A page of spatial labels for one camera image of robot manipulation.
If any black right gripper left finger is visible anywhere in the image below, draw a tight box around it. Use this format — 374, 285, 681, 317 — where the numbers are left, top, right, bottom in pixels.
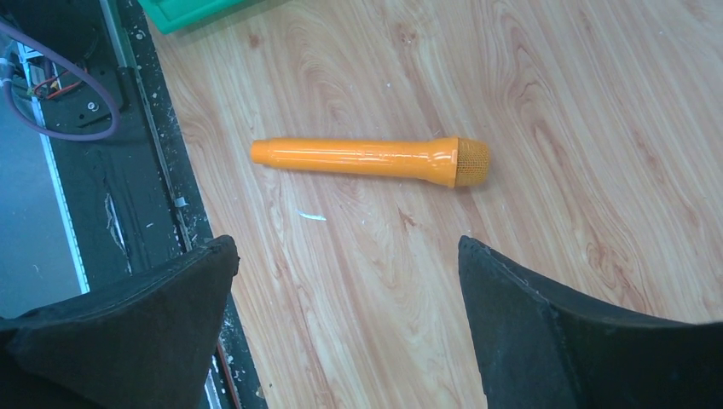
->
1, 235, 239, 408

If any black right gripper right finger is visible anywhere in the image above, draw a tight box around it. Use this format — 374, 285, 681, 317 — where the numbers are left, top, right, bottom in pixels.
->
458, 236, 722, 408

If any orange toy microphone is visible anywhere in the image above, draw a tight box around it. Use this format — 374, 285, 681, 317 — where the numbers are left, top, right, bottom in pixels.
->
250, 136, 491, 188

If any green plastic compartment bin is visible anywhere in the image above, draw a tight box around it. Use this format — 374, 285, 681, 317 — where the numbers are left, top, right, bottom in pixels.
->
138, 0, 258, 34

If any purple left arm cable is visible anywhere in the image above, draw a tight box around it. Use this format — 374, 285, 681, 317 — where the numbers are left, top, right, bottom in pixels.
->
0, 20, 123, 143

